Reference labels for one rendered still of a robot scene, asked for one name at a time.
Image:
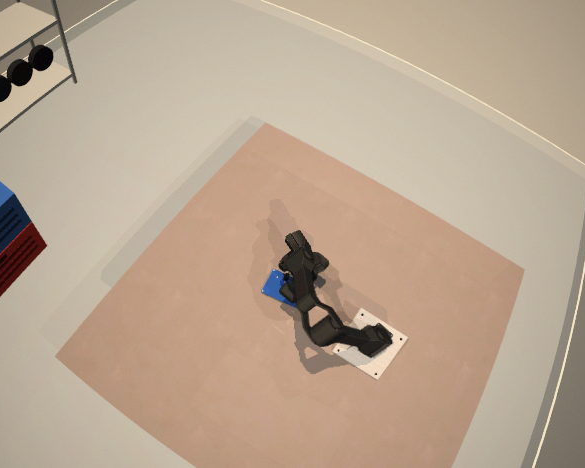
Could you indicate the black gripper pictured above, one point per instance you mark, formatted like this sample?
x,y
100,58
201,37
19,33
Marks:
x,y
288,289

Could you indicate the blue circuit board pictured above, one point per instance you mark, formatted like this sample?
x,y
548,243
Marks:
x,y
275,281

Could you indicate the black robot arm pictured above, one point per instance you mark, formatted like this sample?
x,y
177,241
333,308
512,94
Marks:
x,y
302,263

